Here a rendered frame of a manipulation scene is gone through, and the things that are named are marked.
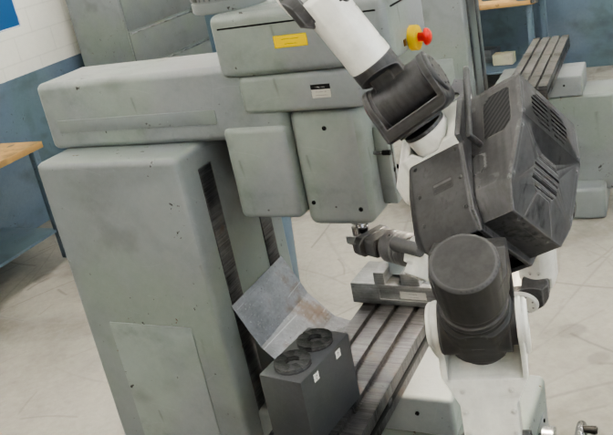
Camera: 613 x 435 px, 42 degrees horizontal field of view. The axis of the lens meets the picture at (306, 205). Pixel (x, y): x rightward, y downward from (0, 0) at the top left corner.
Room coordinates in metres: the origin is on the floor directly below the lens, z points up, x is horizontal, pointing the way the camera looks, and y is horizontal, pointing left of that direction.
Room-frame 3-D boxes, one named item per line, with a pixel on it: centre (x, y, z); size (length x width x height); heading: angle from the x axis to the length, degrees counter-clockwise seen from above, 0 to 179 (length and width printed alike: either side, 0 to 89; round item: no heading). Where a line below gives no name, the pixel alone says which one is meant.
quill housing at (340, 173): (2.02, -0.13, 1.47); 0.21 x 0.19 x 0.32; 151
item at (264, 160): (2.11, 0.04, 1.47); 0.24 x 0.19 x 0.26; 151
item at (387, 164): (1.96, -0.23, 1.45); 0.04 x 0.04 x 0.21; 61
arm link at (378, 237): (1.94, -0.18, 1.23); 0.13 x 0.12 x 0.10; 126
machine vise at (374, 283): (2.20, -0.27, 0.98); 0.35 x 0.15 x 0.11; 59
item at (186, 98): (2.26, 0.31, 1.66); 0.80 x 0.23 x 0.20; 61
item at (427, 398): (2.02, -0.13, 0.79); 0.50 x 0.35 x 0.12; 61
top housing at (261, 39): (2.02, -0.12, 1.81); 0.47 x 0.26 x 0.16; 61
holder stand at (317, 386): (1.68, 0.08, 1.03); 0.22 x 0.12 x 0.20; 143
